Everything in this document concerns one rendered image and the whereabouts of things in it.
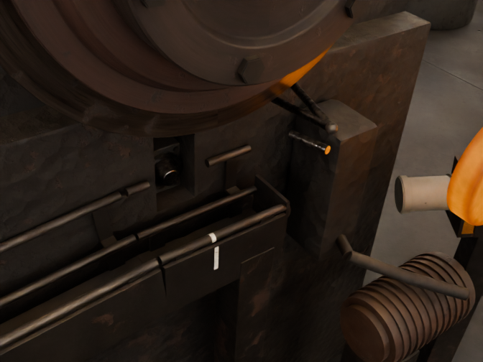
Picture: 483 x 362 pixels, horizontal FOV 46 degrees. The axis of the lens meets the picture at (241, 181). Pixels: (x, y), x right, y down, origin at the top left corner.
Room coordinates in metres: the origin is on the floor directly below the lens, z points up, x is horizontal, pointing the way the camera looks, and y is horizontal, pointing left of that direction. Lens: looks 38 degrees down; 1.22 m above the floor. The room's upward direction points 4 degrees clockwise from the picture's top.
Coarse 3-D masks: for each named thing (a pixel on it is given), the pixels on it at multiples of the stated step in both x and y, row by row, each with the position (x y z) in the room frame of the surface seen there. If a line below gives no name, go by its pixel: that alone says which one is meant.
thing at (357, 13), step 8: (144, 0) 0.38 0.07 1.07; (152, 0) 0.39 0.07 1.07; (160, 0) 0.39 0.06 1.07; (352, 0) 0.51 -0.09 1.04; (360, 0) 0.51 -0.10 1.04; (368, 0) 0.52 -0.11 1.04; (352, 8) 0.51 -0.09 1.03; (360, 8) 0.51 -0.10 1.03; (352, 16) 0.51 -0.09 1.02; (360, 16) 0.51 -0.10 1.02; (256, 56) 0.45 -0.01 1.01; (248, 64) 0.44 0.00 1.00; (256, 64) 0.44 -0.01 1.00; (240, 72) 0.44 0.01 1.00; (248, 72) 0.44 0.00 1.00; (256, 72) 0.44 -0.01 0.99; (248, 80) 0.44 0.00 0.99; (256, 80) 0.44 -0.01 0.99
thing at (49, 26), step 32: (32, 0) 0.41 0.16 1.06; (64, 0) 0.41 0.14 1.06; (96, 0) 0.42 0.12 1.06; (32, 32) 0.41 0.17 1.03; (64, 32) 0.42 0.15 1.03; (96, 32) 0.42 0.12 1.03; (128, 32) 0.43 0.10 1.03; (64, 64) 0.42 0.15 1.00; (96, 64) 0.43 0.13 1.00; (128, 64) 0.43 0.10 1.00; (160, 64) 0.45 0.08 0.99; (128, 96) 0.45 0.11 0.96; (160, 96) 0.47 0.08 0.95; (192, 96) 0.49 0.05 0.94; (224, 96) 0.51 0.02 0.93
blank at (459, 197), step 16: (480, 144) 0.54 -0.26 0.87; (464, 160) 0.53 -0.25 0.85; (480, 160) 0.52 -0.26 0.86; (464, 176) 0.52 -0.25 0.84; (480, 176) 0.51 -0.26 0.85; (448, 192) 0.53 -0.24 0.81; (464, 192) 0.52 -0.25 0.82; (480, 192) 0.52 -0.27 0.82; (464, 208) 0.52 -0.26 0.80; (480, 208) 0.53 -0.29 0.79; (480, 224) 0.54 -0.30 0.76
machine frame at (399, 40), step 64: (384, 0) 0.90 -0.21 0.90; (320, 64) 0.75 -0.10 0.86; (384, 64) 0.84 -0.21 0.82; (0, 128) 0.52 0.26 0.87; (64, 128) 0.53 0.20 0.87; (256, 128) 0.69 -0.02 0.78; (384, 128) 0.86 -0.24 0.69; (0, 192) 0.48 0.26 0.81; (64, 192) 0.52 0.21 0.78; (192, 192) 0.63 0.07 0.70; (384, 192) 0.89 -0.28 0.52; (0, 256) 0.47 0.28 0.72; (64, 256) 0.51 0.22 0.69; (128, 256) 0.56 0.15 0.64; (0, 320) 0.45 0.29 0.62; (192, 320) 0.62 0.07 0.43; (320, 320) 0.82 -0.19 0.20
